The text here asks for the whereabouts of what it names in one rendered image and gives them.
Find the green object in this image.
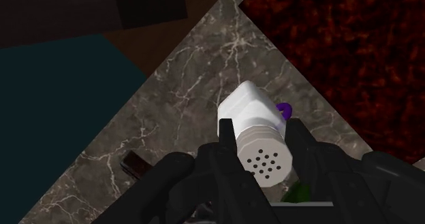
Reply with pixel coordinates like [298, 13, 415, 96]
[281, 181, 313, 204]

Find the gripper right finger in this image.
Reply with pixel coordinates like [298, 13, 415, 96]
[285, 118, 425, 224]

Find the purple small object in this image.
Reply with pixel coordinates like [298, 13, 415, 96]
[276, 102, 293, 121]

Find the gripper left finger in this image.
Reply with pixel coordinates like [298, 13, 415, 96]
[93, 118, 280, 224]

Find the white salt shaker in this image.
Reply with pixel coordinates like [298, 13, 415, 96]
[217, 80, 294, 189]

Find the dark brown flat box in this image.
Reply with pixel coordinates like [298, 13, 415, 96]
[119, 150, 154, 181]

